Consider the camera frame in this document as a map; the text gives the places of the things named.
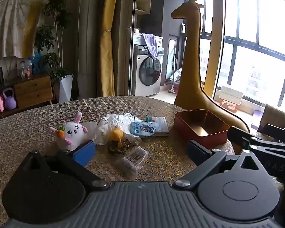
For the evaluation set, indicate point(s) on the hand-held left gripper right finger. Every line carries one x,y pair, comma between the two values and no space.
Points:
197,150

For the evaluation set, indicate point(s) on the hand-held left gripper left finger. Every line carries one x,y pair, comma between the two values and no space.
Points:
84,153

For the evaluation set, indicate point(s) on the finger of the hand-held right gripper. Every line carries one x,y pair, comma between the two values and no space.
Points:
280,131
237,135

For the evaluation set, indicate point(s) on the red tin box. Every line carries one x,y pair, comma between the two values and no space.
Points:
204,137

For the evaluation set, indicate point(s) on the yellow rubber toy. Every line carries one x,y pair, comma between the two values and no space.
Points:
116,134

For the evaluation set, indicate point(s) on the white plastic bag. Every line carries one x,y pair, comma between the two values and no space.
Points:
116,121

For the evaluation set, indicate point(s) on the clear barcode packet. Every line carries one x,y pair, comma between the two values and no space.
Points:
133,159

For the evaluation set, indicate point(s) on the clear plastic wrapper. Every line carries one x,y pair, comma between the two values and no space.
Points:
133,139

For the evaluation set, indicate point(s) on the blue white pouch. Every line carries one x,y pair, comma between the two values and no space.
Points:
142,128

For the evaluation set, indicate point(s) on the purple mat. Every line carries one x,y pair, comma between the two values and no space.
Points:
256,120

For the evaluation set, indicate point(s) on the white bunny plush toy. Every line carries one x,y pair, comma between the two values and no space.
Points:
71,130

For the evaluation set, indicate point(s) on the red cardboard box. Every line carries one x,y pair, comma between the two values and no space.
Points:
229,105

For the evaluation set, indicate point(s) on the white box on red box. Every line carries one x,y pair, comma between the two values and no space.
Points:
230,95

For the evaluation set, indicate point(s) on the white teal tissue pack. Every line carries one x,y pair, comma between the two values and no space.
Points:
162,125

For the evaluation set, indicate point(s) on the gold patterned tablecloth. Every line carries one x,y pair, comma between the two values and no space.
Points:
38,114

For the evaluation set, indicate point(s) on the white planter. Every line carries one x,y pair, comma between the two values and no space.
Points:
66,87

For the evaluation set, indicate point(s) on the floor mop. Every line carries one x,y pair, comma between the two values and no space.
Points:
173,85

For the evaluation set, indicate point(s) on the wooden drawer cabinet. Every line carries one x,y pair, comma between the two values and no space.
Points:
33,92

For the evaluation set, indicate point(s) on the silver washing machine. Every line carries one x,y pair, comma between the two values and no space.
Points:
144,85

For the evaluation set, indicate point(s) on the golden giraffe statue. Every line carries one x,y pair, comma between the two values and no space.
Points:
192,64

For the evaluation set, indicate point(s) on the purple kettlebell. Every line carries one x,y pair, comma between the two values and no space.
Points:
10,102

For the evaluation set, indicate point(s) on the yellow curtain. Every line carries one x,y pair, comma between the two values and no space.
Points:
32,28
215,40
108,40

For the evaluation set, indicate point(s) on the grey curtain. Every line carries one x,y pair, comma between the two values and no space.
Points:
86,40

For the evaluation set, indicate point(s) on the purple cloth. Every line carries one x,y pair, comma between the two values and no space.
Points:
150,45

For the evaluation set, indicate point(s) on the white panelled counter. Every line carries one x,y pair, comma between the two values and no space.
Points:
139,39

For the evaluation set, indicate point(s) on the small orange box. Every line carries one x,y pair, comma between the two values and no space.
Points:
137,30

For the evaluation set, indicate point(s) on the green potted plant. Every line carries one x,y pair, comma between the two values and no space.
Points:
54,11

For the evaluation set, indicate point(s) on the white patterned curtain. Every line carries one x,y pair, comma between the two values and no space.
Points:
7,23

